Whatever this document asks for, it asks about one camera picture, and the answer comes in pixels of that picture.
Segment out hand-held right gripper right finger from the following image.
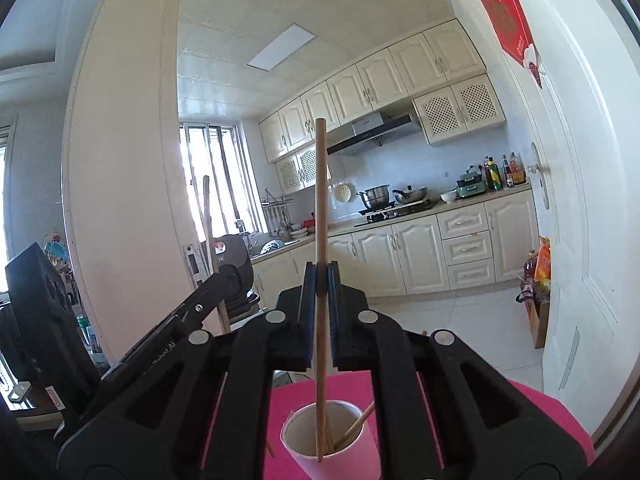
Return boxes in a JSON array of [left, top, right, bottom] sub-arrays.
[[326, 261, 587, 480]]

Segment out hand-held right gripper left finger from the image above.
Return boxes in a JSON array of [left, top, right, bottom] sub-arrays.
[[57, 261, 319, 480]]

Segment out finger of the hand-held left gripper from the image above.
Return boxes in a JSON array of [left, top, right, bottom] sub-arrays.
[[170, 262, 247, 333]]

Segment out white paper cup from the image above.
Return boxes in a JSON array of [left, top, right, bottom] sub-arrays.
[[280, 400, 383, 480]]

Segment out metal lock plate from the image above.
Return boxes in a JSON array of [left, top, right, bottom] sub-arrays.
[[182, 242, 208, 288]]

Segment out black chair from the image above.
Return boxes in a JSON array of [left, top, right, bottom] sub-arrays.
[[212, 234, 261, 321]]

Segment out wooden side table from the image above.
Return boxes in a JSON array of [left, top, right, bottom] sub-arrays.
[[0, 385, 66, 431]]

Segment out cream base cabinets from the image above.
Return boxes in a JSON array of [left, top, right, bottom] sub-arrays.
[[250, 187, 541, 306]]

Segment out hanging utensil rack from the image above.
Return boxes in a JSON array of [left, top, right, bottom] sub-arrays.
[[260, 187, 296, 238]]

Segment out gas stove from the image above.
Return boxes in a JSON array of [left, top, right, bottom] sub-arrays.
[[355, 199, 438, 227]]

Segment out steel cooking pot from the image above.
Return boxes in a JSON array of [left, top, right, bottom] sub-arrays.
[[356, 185, 391, 209]]

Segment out barred kitchen window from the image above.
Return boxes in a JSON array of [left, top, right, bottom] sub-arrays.
[[179, 121, 266, 241]]

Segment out living room window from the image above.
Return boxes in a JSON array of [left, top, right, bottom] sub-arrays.
[[0, 115, 21, 293]]

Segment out dark wok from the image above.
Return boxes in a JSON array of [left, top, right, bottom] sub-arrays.
[[392, 186, 429, 204]]

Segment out cream sliding door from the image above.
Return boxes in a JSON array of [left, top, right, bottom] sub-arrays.
[[62, 0, 211, 361]]

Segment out steel range hood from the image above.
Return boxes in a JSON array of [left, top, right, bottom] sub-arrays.
[[326, 112, 421, 156]]

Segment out green kitchen appliance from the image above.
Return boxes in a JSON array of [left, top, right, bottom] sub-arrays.
[[456, 170, 488, 199]]

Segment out brown paper bag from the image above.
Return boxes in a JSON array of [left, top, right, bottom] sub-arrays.
[[517, 280, 551, 350]]

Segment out orange snack packet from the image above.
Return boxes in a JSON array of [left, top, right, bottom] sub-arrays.
[[534, 237, 552, 283]]

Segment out pink tablecloth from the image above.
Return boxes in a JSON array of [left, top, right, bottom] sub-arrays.
[[200, 367, 596, 480]]

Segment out rectangular ceiling light panel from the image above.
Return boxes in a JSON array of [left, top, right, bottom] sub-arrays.
[[245, 22, 317, 72]]

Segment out white panel door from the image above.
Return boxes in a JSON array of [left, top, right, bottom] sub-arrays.
[[445, 0, 626, 436]]

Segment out red door poster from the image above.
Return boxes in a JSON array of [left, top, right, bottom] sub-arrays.
[[470, 0, 543, 88]]

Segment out lattice door wall cabinet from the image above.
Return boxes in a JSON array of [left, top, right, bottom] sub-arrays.
[[274, 147, 332, 196], [412, 74, 507, 147]]

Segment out cream wall cabinet row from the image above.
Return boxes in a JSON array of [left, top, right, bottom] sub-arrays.
[[258, 19, 488, 163]]

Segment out white door handle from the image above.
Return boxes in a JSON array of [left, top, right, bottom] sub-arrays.
[[530, 142, 551, 210]]

